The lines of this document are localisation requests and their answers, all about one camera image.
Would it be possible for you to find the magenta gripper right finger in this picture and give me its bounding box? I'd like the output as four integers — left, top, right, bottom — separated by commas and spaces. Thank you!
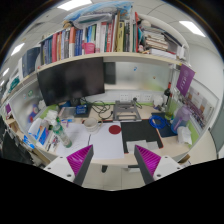
134, 145, 161, 184

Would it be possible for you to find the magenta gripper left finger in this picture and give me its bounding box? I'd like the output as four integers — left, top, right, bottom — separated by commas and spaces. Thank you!
66, 145, 93, 186

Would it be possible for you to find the clear plastic water bottle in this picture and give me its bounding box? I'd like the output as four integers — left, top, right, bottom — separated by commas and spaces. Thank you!
52, 120, 72, 148

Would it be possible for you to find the purple water jug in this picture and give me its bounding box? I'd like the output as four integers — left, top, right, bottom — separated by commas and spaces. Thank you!
171, 105, 191, 133

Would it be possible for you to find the white paper sheet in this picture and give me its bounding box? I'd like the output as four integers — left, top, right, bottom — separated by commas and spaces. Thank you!
90, 123, 124, 160

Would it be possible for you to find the black desk mat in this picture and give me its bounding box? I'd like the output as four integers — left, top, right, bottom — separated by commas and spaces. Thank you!
121, 119, 163, 153

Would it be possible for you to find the white ceramic mug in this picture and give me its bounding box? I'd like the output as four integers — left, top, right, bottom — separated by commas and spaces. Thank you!
83, 118, 102, 134

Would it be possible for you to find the white tissue pack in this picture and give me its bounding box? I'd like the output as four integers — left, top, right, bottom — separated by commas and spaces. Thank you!
177, 126, 192, 144

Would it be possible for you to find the red round coaster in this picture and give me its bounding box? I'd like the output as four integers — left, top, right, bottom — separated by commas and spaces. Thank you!
109, 125, 121, 135

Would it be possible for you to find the small blue device box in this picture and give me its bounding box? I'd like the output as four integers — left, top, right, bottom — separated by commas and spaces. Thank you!
75, 104, 88, 115

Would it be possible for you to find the grey metal laptop stand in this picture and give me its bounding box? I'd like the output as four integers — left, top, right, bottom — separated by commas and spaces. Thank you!
113, 101, 141, 122

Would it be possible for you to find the dark wine bottle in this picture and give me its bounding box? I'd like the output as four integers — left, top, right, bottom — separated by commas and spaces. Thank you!
163, 82, 171, 105

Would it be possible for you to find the black computer monitor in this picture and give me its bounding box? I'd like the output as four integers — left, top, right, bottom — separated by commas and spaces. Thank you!
37, 57, 105, 106

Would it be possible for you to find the purple hanging sign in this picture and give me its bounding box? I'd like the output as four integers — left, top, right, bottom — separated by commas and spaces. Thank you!
176, 64, 195, 96

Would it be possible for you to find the white wooden shelf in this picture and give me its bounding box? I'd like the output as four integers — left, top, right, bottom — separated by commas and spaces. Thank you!
18, 13, 189, 77

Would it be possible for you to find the stack of papers on shelf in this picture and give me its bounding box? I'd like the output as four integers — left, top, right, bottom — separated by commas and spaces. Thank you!
138, 19, 182, 59

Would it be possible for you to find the row of books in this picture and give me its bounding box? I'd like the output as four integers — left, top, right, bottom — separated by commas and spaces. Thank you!
40, 9, 139, 65

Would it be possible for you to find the black cable bundle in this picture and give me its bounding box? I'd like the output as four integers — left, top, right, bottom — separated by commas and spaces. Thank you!
87, 99, 115, 122

